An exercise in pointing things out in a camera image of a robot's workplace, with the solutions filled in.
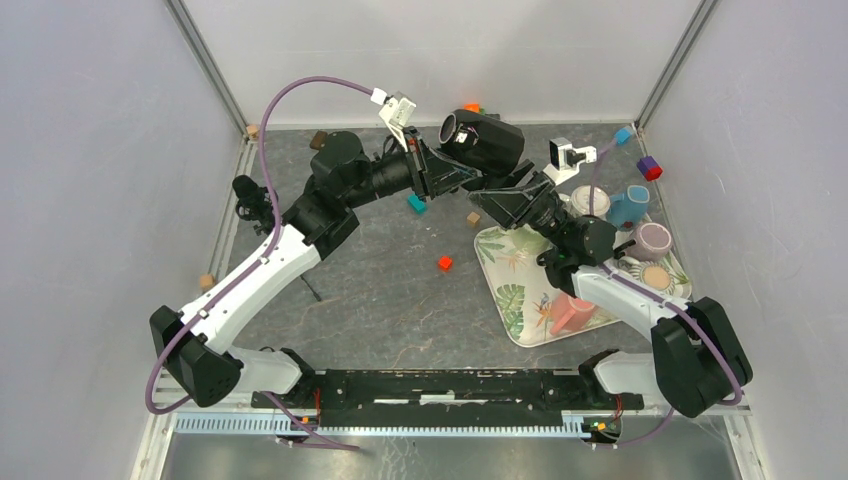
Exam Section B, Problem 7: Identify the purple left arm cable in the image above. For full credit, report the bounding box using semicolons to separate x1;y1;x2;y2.
144;75;376;454

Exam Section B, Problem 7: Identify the light blue block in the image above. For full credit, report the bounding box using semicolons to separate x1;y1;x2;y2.
613;125;636;146

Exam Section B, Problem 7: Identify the purple and red block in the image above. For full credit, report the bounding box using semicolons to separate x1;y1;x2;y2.
637;156;664;182

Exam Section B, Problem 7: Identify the lilac mug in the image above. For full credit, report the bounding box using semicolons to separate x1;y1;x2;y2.
625;222;673;262

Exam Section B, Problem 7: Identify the red cube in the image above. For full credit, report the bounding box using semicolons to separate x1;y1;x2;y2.
437;256;453;272

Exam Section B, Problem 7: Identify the cream upside-down mug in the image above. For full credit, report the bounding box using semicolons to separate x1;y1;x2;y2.
569;185;611;219

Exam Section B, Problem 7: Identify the teal rectangular block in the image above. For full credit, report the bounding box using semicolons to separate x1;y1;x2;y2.
407;194;428;215

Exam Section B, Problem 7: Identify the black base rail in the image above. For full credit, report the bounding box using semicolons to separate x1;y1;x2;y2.
276;369;645;428

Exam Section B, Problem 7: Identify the brown block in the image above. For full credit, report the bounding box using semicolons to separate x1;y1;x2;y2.
309;130;328;151

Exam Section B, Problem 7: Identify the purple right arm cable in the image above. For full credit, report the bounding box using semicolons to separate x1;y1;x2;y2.
586;135;747;450

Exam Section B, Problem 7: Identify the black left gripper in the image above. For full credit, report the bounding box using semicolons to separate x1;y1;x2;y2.
343;126;478;210

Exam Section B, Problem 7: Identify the white striped mug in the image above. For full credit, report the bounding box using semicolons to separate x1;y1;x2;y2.
625;262;676;294

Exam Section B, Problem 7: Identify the small tan wooden cube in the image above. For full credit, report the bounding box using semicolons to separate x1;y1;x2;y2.
466;212;481;228

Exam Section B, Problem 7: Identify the black octagonal mug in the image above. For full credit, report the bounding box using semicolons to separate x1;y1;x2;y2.
438;109;525;176

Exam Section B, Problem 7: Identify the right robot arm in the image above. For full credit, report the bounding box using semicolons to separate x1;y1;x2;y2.
469;172;753;418

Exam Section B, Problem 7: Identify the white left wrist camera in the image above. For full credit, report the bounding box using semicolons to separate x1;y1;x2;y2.
378;92;417;152

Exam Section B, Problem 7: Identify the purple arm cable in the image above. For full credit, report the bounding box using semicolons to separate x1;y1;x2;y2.
586;135;747;450
144;75;376;454

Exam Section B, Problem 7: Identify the floral white tray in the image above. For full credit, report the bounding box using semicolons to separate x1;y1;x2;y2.
472;211;694;349

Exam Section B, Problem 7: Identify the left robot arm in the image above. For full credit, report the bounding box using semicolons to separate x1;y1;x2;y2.
146;127;510;414

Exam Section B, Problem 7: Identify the light blue mug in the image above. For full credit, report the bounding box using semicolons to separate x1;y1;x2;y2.
606;185;651;231

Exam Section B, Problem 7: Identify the pink mug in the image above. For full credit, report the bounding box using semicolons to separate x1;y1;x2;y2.
549;293;597;336

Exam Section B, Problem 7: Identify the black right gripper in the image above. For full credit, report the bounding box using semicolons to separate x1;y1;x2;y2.
464;159;572;252

